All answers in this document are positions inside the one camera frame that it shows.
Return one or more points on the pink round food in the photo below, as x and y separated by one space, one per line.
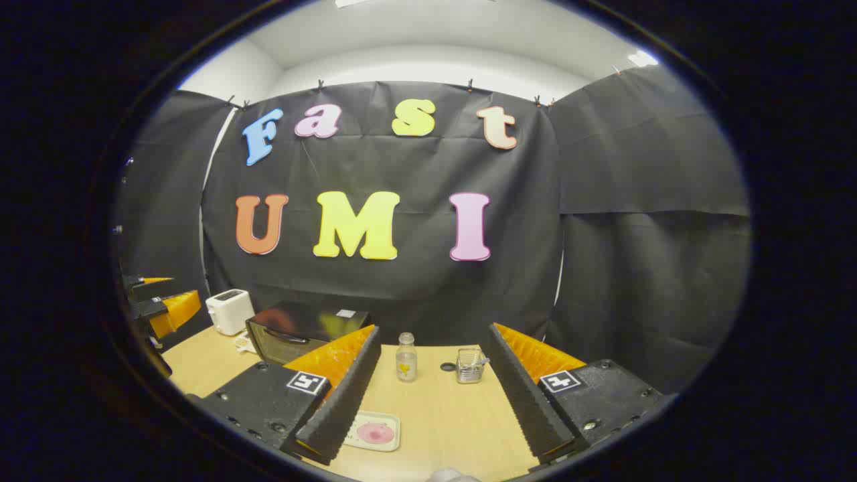
376 433

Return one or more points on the white toaster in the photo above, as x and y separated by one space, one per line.
229 311

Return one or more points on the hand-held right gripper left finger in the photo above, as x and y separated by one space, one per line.
348 395

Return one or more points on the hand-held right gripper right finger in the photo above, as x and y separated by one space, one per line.
522 395

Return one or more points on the metal spoon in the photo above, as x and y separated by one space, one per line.
482 361

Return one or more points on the white divided dish with seeds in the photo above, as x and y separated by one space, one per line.
245 344

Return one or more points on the ceiling light panel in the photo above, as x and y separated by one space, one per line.
643 59

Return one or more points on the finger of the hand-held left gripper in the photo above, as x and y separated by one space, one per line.
177 311
150 288

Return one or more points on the clear glass bottle yellow label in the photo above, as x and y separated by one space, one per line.
406 361

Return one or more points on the white rectangular plate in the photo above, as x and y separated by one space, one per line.
392 420

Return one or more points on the black electric oven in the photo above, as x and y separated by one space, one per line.
294 321

